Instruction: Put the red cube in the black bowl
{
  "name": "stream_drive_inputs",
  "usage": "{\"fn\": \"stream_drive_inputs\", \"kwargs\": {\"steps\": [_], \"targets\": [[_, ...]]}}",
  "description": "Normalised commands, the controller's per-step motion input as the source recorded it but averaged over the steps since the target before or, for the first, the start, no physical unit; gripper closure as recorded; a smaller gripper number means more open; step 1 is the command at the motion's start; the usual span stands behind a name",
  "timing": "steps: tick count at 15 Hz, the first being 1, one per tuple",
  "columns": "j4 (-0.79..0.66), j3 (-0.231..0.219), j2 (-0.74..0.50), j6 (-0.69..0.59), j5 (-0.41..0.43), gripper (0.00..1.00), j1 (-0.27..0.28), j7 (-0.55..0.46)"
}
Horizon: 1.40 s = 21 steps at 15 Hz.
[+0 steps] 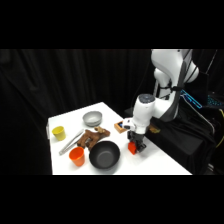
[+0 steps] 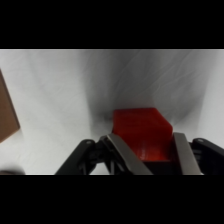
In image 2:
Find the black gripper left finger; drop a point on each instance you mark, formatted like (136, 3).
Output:
(123, 155)

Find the red cube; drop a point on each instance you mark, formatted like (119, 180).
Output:
(141, 130)

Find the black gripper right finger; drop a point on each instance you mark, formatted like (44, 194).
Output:
(186, 156)

